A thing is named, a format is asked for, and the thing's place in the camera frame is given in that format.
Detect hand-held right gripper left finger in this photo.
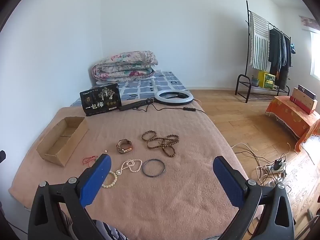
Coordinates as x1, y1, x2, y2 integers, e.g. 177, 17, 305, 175
27, 153, 112, 240

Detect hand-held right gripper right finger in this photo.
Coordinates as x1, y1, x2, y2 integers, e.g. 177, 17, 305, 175
213, 156, 295, 240

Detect beaded bracelet with red string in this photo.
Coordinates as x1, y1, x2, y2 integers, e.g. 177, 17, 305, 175
82, 155, 99, 167

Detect white pearl necklace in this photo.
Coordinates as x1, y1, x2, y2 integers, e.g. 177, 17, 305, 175
116, 159, 143, 175

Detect red strap wristwatch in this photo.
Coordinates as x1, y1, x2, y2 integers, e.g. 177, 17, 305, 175
116, 139, 133, 154

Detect black bangle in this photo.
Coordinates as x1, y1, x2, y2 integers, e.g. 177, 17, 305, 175
142, 159, 166, 178

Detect cardboard box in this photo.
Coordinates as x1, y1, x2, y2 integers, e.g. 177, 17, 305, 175
36, 116, 89, 167

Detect white power strip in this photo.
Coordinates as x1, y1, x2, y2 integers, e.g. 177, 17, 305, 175
264, 160, 287, 178

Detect striped cloth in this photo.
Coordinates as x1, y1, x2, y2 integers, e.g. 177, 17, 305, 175
91, 219, 128, 240

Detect pink blanket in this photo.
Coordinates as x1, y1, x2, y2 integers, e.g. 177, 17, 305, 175
8, 102, 248, 240

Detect black snack packet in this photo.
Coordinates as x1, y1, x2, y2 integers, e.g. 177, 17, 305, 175
79, 83, 122, 117

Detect black folded tripod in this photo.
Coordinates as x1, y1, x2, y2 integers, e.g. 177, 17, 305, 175
119, 98, 157, 112

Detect orange cloth covered table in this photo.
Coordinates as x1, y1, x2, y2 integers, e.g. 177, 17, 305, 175
265, 95, 320, 152

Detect blue grey patterned bed sheet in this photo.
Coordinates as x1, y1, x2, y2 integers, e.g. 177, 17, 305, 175
71, 71, 187, 107

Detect yellow box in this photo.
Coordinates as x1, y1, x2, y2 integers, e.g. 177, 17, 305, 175
257, 70, 276, 89

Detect folded floral quilt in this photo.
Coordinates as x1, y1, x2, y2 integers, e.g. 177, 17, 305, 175
92, 51, 159, 82

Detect purple gift box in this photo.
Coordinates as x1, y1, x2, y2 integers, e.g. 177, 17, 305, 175
297, 85, 319, 101

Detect dark hanging clothes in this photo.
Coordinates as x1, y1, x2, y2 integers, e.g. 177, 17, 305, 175
268, 27, 292, 89

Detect striped hanging towel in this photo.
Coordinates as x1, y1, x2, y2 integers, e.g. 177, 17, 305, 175
249, 12, 271, 70

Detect black metal clothes rack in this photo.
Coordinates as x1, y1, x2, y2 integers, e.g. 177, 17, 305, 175
235, 0, 293, 103

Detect window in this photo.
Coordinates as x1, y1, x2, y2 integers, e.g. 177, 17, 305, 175
310, 30, 320, 80

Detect floral curtain valance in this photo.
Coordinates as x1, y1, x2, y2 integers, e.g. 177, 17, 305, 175
299, 15, 320, 31

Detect tangled floor cables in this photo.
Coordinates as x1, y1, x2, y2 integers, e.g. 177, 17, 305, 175
230, 142, 294, 189

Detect brown wooden bead necklace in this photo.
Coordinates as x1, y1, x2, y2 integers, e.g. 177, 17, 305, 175
141, 130, 180, 158

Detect black ring light cable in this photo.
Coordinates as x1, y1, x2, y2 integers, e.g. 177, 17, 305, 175
132, 102, 206, 113

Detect white ring light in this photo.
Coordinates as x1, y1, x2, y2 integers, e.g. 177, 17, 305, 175
154, 90, 193, 106

